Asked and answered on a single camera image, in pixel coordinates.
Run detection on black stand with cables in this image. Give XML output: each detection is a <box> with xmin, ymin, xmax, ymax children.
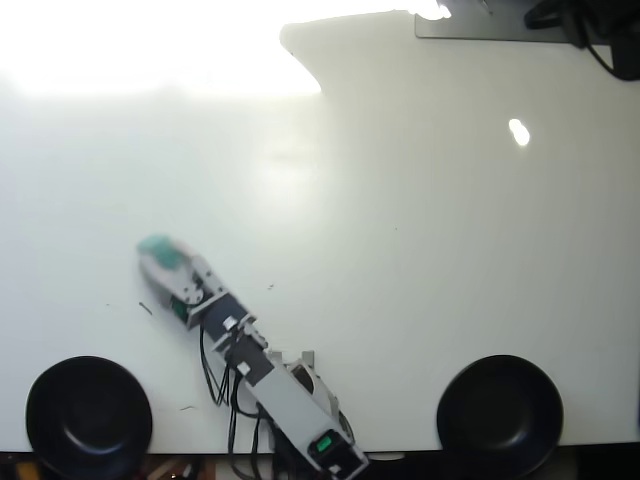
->
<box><xmin>522</xmin><ymin>0</ymin><xmax>640</xmax><ymax>83</ymax></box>

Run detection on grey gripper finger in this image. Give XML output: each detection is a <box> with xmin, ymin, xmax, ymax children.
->
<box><xmin>172</xmin><ymin>241</ymin><xmax>202</xmax><ymax>267</ymax></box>
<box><xmin>137</xmin><ymin>251</ymin><xmax>197</xmax><ymax>308</ymax></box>

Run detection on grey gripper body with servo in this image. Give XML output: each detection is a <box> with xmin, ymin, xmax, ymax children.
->
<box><xmin>169</xmin><ymin>253</ymin><xmax>234</xmax><ymax>333</ymax></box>

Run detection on black round bowl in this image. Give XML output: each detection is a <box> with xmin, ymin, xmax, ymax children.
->
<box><xmin>435</xmin><ymin>354</ymin><xmax>566</xmax><ymax>479</ymax></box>
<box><xmin>24</xmin><ymin>355</ymin><xmax>154</xmax><ymax>480</ymax></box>

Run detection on blue foam cube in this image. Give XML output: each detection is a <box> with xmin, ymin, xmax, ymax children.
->
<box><xmin>136</xmin><ymin>233</ymin><xmax>184</xmax><ymax>269</ymax></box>

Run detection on grey metal plate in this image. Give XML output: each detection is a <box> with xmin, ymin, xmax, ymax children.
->
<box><xmin>413</xmin><ymin>8</ymin><xmax>615</xmax><ymax>45</ymax></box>

